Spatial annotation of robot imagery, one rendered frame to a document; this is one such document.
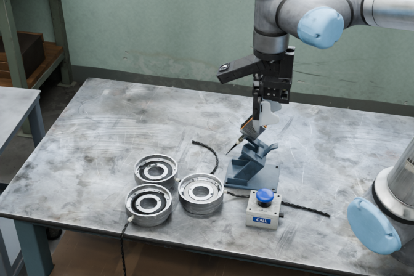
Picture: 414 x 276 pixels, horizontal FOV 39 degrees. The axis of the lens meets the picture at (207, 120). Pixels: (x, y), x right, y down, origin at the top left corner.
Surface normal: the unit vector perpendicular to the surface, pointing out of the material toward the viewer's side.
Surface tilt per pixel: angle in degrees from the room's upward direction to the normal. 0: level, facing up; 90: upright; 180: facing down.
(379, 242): 97
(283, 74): 90
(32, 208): 0
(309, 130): 0
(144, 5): 90
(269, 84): 90
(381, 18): 110
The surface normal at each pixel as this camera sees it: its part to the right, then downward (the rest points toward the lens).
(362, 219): -0.81, 0.44
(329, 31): 0.60, 0.46
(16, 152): 0.00, -0.81
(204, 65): -0.22, 0.57
